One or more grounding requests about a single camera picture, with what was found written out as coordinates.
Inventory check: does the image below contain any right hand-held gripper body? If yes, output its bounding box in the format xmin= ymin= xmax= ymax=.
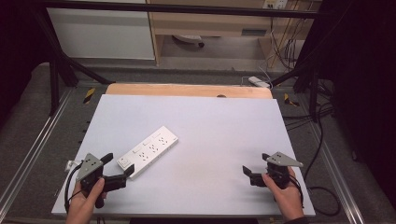
xmin=248 ymin=151 xmax=304 ymax=190

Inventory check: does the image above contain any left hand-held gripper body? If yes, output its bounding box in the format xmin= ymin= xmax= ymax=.
xmin=76 ymin=152 xmax=128 ymax=209

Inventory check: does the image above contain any person's right hand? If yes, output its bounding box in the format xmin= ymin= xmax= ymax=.
xmin=262 ymin=166 xmax=305 ymax=222

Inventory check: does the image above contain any person's left hand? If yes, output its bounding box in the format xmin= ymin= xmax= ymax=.
xmin=65 ymin=177 xmax=107 ymax=224

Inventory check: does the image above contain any white plug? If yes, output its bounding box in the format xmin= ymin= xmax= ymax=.
xmin=64 ymin=159 xmax=82 ymax=173

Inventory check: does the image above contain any yellow black tape marker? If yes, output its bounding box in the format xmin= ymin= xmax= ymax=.
xmin=283 ymin=92 xmax=301 ymax=107
xmin=82 ymin=87 xmax=96 ymax=105

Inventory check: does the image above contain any small white floor power strip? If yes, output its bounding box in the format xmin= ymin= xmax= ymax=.
xmin=247 ymin=76 xmax=272 ymax=90

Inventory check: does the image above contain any black metal stand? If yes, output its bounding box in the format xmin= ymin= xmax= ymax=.
xmin=31 ymin=6 xmax=117 ymax=117
xmin=270 ymin=18 xmax=331 ymax=123

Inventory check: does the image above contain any black curtain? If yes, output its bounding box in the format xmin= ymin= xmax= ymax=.
xmin=0 ymin=0 xmax=50 ymax=125
xmin=314 ymin=0 xmax=396 ymax=206

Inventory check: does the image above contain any white cabinet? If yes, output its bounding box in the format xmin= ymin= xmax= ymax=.
xmin=46 ymin=0 xmax=156 ymax=61

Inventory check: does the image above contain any white chair base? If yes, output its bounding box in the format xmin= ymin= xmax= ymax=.
xmin=172 ymin=34 xmax=206 ymax=49

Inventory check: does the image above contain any wooden desk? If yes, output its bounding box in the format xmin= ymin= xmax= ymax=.
xmin=146 ymin=0 xmax=323 ymax=67

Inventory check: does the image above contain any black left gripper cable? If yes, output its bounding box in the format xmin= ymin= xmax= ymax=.
xmin=64 ymin=161 xmax=84 ymax=215

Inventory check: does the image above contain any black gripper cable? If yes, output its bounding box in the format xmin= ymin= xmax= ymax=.
xmin=289 ymin=174 xmax=305 ymax=209
xmin=64 ymin=161 xmax=84 ymax=215

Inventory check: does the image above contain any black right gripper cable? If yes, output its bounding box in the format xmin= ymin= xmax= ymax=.
xmin=289 ymin=174 xmax=305 ymax=209

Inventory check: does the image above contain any black floor cable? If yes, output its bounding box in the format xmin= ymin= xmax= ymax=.
xmin=281 ymin=99 xmax=343 ymax=217

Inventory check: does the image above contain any aluminium floor rail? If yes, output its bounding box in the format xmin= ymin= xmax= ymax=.
xmin=0 ymin=88 xmax=76 ymax=220
xmin=303 ymin=92 xmax=366 ymax=224

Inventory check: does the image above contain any bundle of hanging cables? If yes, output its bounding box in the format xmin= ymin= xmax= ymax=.
xmin=257 ymin=8 xmax=307 ymax=82

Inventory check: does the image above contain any white wall socket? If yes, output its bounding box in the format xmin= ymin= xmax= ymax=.
xmin=262 ymin=0 xmax=289 ymax=10

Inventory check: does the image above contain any black metal frame bar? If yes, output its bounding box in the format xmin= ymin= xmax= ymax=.
xmin=40 ymin=0 xmax=321 ymax=20

